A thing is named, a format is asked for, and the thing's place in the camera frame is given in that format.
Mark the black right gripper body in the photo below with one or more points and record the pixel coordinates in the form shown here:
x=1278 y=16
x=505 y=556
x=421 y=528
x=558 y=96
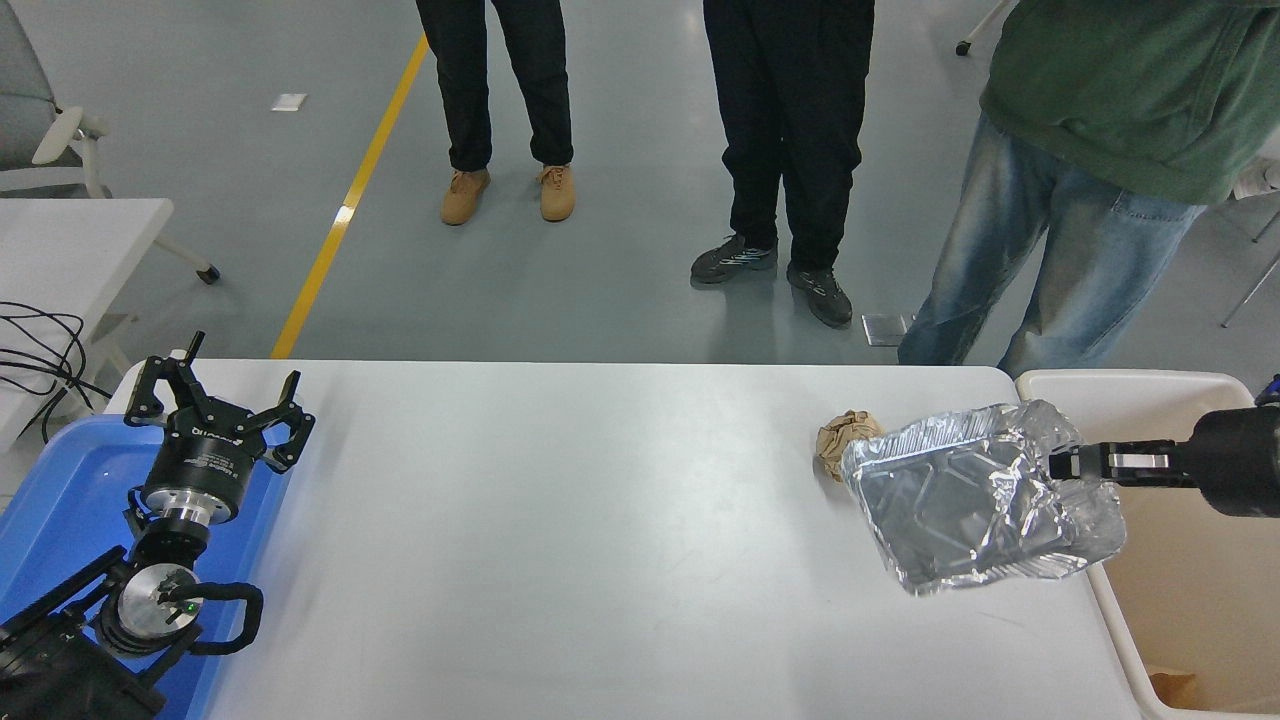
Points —
x=1240 y=460

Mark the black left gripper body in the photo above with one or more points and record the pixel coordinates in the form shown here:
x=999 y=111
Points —
x=200 y=470

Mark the silver foil tray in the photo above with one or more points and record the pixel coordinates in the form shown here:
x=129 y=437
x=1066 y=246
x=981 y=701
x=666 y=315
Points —
x=950 y=500

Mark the blue plastic tray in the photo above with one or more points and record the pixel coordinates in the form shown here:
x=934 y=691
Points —
x=70 y=480

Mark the large pale plastic bin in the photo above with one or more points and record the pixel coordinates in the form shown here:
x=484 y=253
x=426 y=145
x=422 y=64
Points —
x=1180 y=600

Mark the grey metal chair leg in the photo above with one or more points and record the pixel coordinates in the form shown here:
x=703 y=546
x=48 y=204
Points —
x=1250 y=292

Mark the white side table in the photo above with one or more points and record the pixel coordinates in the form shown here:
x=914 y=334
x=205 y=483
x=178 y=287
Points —
x=60 y=250

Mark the white chair base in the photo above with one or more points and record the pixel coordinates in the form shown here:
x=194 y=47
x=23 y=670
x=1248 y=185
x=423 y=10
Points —
x=1258 y=183

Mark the silver floor plate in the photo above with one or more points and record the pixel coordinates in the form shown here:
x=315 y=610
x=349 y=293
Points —
x=880 y=329

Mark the crumpled tan paper ball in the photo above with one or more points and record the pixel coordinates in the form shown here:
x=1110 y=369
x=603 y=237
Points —
x=835 y=440

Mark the small white floor label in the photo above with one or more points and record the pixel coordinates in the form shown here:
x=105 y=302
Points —
x=288 y=102

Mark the grey office chair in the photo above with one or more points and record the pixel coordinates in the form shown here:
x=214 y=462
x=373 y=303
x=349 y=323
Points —
x=20 y=110

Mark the person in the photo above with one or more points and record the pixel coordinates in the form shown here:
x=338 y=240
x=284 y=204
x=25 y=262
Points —
x=790 y=100
x=500 y=70
x=1120 y=80

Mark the white chair leg with castor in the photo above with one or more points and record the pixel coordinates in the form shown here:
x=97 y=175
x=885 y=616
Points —
x=985 y=25

